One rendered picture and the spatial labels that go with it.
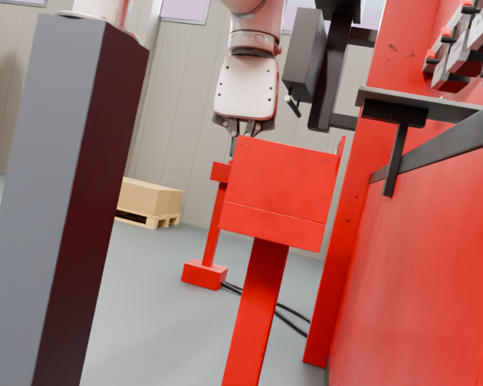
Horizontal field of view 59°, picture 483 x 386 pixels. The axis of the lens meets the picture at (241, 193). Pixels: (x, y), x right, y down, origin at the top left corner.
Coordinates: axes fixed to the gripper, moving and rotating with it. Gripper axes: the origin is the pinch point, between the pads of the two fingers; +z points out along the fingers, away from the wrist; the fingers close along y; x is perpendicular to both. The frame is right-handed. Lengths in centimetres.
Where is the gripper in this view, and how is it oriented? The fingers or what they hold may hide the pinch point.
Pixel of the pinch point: (239, 150)
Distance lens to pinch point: 71.4
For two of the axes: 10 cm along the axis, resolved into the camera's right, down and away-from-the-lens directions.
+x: -1.8, 0.0, -9.8
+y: -9.7, -1.3, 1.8
